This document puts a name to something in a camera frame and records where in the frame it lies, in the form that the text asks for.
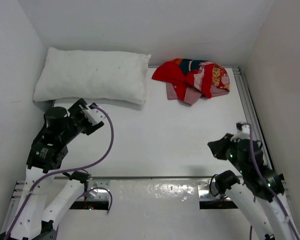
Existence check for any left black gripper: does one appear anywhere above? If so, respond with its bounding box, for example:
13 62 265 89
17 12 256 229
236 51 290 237
62 98 104 141

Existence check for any white pillow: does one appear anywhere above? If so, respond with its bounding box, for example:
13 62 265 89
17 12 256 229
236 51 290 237
33 47 151 105

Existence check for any red patterned pillowcase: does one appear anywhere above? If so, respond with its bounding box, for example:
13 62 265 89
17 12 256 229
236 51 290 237
152 58 230 106

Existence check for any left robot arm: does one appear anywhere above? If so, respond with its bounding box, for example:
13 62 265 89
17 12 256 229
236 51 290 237
0 98 110 240

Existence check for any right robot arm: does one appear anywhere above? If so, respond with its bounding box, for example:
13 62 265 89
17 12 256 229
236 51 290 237
207 133 300 240

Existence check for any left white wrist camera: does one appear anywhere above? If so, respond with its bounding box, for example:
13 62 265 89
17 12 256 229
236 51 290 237
82 102 106 126

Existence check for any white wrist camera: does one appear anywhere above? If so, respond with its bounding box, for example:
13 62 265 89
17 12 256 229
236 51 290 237
230 122 251 142
82 102 106 126

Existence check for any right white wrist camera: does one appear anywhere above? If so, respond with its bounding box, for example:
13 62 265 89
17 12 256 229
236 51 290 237
230 122 251 142

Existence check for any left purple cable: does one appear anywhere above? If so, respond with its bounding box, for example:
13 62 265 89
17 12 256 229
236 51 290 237
3 104 115 240

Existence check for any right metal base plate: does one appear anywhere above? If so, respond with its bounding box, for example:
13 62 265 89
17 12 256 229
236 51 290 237
197 178 232 203

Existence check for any metal base plate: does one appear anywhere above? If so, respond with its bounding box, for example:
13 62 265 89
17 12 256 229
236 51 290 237
197 178 232 203
66 179 113 203

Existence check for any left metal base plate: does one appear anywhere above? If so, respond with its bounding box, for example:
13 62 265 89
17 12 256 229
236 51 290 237
66 179 113 203

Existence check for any aluminium frame rail right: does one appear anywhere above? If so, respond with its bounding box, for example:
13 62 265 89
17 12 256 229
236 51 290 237
232 66 274 169

